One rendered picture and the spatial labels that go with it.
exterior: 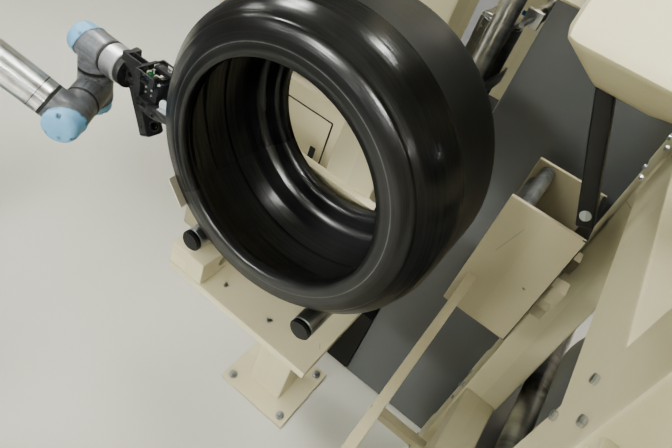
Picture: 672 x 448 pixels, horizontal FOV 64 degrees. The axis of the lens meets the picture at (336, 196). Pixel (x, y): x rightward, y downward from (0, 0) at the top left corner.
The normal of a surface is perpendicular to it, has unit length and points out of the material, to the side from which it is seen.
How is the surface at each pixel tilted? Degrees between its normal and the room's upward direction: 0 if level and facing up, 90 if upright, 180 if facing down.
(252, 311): 0
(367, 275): 92
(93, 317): 0
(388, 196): 85
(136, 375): 0
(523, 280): 90
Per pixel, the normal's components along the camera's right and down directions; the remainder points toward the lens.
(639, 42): -0.43, 0.16
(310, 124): -0.55, 0.40
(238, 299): 0.29, -0.72
